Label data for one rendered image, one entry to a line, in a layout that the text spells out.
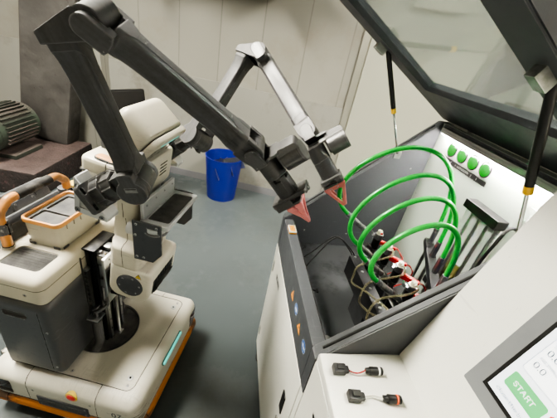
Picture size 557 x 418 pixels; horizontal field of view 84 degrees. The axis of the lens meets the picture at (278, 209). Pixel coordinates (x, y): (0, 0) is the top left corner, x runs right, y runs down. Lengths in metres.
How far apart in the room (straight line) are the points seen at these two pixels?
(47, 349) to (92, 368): 0.22
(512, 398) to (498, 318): 0.14
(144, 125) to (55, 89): 2.83
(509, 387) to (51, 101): 3.82
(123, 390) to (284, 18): 2.91
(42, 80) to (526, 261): 3.77
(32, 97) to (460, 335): 3.84
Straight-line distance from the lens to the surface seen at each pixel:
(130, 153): 0.83
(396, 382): 0.89
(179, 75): 0.69
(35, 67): 3.84
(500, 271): 0.79
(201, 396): 1.86
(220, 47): 3.34
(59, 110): 3.83
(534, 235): 0.77
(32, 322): 1.47
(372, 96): 3.17
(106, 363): 1.68
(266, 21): 3.22
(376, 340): 0.87
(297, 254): 1.16
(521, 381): 0.74
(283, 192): 0.78
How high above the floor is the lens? 1.65
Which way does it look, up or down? 30 degrees down
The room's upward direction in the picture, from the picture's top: 12 degrees clockwise
